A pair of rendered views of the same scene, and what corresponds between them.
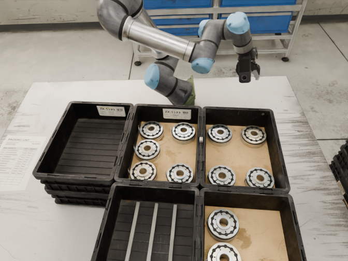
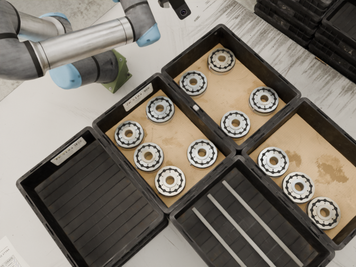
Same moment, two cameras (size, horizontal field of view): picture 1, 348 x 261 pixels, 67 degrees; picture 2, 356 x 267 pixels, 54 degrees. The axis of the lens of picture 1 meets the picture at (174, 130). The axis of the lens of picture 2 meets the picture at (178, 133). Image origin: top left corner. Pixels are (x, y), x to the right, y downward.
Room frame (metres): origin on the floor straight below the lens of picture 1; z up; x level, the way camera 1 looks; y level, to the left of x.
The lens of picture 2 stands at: (0.34, 0.25, 1.99)
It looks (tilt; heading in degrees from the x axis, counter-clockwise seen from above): 70 degrees down; 320
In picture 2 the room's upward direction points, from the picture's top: 8 degrees counter-clockwise
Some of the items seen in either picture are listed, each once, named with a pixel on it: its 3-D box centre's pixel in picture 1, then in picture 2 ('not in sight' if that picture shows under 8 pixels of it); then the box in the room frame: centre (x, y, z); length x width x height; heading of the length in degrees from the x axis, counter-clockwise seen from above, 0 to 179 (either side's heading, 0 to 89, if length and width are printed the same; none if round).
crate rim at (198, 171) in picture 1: (162, 141); (162, 138); (0.67, 0.05, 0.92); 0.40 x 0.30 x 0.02; 173
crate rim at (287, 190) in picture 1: (240, 145); (229, 83); (0.63, -0.25, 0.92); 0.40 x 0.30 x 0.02; 173
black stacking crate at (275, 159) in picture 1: (237, 153); (228, 90); (0.63, -0.25, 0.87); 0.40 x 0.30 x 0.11; 173
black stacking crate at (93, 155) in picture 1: (92, 145); (93, 202); (0.71, 0.34, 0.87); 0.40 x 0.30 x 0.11; 173
